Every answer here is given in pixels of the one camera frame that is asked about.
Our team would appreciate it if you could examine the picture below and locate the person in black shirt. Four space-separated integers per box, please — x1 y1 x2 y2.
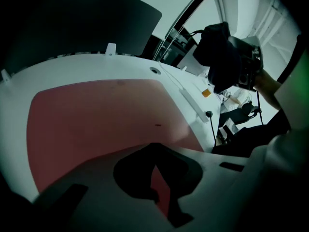
211 32 305 158

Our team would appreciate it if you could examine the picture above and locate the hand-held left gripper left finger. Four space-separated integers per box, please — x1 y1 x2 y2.
33 143 180 232

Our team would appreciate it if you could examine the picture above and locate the pink table mat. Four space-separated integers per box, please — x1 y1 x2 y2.
26 79 206 218

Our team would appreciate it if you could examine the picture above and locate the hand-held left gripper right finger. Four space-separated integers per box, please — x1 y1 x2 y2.
155 143 252 228

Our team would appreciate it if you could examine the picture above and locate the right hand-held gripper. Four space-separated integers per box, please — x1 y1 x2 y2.
227 34 265 92

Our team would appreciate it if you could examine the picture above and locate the dark blue cloth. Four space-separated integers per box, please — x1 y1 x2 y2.
192 21 243 94

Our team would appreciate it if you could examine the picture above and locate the black window frame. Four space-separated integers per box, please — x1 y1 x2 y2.
163 0 211 41

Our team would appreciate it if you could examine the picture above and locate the long white cable duct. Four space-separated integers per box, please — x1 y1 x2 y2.
179 87 210 123

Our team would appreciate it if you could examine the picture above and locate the person's right forearm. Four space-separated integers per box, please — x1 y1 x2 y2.
253 69 283 111

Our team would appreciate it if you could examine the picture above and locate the black cable with plug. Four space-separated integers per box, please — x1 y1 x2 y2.
205 110 217 147

